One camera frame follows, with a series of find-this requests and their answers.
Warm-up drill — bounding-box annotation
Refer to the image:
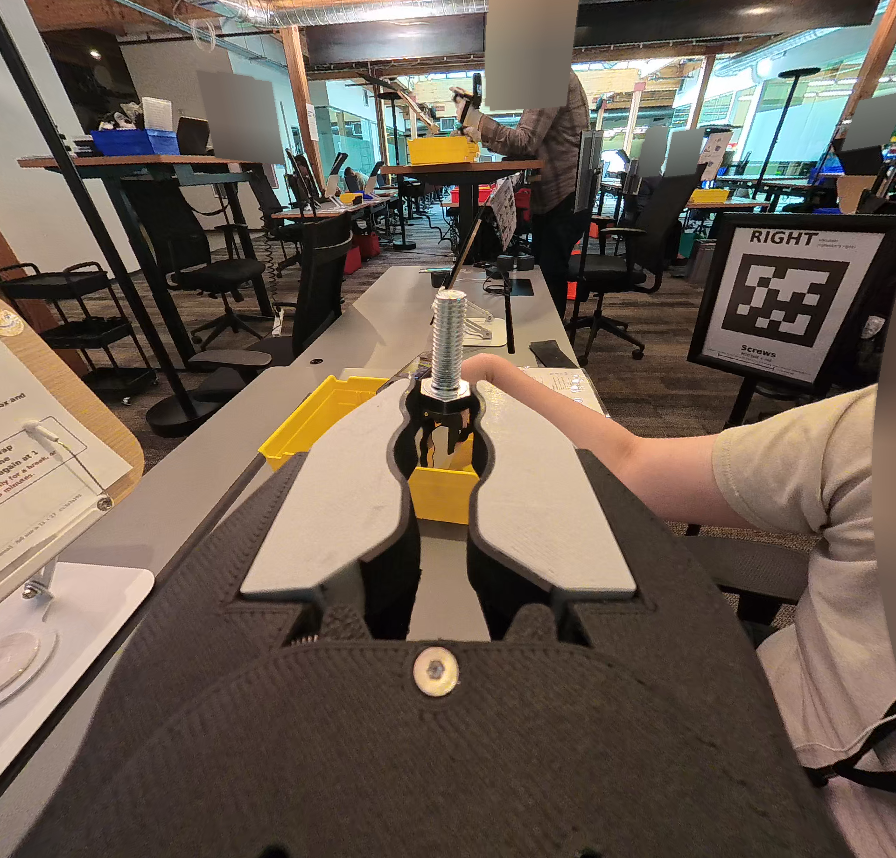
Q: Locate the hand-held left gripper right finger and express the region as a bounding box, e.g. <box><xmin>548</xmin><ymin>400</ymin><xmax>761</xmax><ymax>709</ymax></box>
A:
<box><xmin>466</xmin><ymin>381</ymin><xmax>638</xmax><ymax>601</ymax></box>

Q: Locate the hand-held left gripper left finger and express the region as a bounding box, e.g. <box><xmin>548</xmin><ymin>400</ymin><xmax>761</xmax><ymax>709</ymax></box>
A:
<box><xmin>239</xmin><ymin>378</ymin><xmax>422</xmax><ymax>608</ymax></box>

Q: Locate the yellow plastic bin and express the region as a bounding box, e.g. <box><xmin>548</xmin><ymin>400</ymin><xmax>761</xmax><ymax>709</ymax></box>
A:
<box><xmin>407</xmin><ymin>136</ymin><xmax>483</xmax><ymax>166</ymax></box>
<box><xmin>259</xmin><ymin>374</ymin><xmax>483</xmax><ymax>526</ymax></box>

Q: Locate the silver hex bolt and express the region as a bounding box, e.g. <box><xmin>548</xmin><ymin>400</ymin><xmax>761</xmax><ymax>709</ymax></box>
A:
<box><xmin>420</xmin><ymin>289</ymin><xmax>471</xmax><ymax>400</ymax></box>

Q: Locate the person's right forearm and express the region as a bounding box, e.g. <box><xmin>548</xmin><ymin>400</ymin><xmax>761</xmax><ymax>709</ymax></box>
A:
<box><xmin>462</xmin><ymin>353</ymin><xmax>743</xmax><ymax>531</ymax></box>

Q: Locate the white board stand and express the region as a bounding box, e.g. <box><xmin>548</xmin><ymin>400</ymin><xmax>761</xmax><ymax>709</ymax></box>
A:
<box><xmin>464</xmin><ymin>301</ymin><xmax>509</xmax><ymax>348</ymax></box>

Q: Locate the laminated paper sheet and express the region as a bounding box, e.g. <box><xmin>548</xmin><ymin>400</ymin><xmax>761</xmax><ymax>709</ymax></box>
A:
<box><xmin>521</xmin><ymin>367</ymin><xmax>609</xmax><ymax>417</ymax></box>

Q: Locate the black flat pad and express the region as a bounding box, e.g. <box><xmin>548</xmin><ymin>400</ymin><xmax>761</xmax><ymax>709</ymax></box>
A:
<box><xmin>530</xmin><ymin>340</ymin><xmax>582</xmax><ymax>370</ymax></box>

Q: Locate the black pole stand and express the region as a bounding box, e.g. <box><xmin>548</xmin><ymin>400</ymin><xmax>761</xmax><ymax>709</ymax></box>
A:
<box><xmin>0</xmin><ymin>18</ymin><xmax>205</xmax><ymax>440</ymax></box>

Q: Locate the black office chair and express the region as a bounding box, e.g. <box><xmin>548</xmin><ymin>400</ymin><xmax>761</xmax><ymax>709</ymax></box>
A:
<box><xmin>133</xmin><ymin>175</ymin><xmax>268</xmax><ymax>354</ymax></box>
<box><xmin>568</xmin><ymin>164</ymin><xmax>708</xmax><ymax>363</ymax></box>
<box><xmin>682</xmin><ymin>532</ymin><xmax>813</xmax><ymax>628</ymax></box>
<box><xmin>189</xmin><ymin>210</ymin><xmax>352</xmax><ymax>405</ymax></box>

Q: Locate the dark display board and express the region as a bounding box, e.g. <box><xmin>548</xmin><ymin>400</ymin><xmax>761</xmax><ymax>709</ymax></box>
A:
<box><xmin>447</xmin><ymin>196</ymin><xmax>520</xmax><ymax>291</ymax></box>

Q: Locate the black sign stand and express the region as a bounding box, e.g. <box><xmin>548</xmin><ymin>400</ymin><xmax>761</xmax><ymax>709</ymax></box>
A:
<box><xmin>724</xmin><ymin>375</ymin><xmax>774</xmax><ymax>433</ymax></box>

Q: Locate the round wooden table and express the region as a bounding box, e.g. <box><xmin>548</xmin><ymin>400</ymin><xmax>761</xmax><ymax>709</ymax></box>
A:
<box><xmin>0</xmin><ymin>304</ymin><xmax>146</xmax><ymax>509</ymax></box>

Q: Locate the wooden standing desk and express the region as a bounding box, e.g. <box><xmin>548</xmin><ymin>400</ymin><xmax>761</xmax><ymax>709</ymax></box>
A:
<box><xmin>381</xmin><ymin>158</ymin><xmax>546</xmax><ymax>274</ymax></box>
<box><xmin>17</xmin><ymin>153</ymin><xmax>281</xmax><ymax>355</ymax></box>

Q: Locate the grey waste bin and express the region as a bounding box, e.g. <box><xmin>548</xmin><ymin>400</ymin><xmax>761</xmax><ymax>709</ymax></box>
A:
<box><xmin>682</xmin><ymin>238</ymin><xmax>718</xmax><ymax>285</ymax></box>

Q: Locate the printed instruction sheet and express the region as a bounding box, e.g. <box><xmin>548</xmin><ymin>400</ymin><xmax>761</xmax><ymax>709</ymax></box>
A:
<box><xmin>0</xmin><ymin>340</ymin><xmax>134</xmax><ymax>582</ymax></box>

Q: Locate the black utility cart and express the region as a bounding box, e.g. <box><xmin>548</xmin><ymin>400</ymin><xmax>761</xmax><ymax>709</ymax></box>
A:
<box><xmin>0</xmin><ymin>262</ymin><xmax>159</xmax><ymax>405</ymax></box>

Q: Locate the framed marker sign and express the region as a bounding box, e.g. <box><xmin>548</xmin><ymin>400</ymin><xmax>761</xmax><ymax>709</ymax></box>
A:
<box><xmin>687</xmin><ymin>213</ymin><xmax>896</xmax><ymax>393</ymax></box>

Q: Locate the blue plastic bin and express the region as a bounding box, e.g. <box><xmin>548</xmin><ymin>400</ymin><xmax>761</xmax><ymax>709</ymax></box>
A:
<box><xmin>91</xmin><ymin>129</ymin><xmax>179</xmax><ymax>158</ymax></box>

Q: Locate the black floor lamp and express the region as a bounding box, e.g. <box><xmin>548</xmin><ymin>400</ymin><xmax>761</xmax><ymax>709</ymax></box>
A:
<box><xmin>752</xmin><ymin>67</ymin><xmax>821</xmax><ymax>181</ymax></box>

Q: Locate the black coiled cable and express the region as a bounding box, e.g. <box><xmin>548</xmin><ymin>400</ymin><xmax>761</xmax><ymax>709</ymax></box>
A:
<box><xmin>260</xmin><ymin>231</ymin><xmax>282</xmax><ymax>302</ymax></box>

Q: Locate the black shoulder strap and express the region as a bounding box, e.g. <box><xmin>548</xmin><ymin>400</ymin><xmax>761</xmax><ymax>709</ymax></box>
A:
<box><xmin>805</xmin><ymin>728</ymin><xmax>896</xmax><ymax>795</ymax></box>

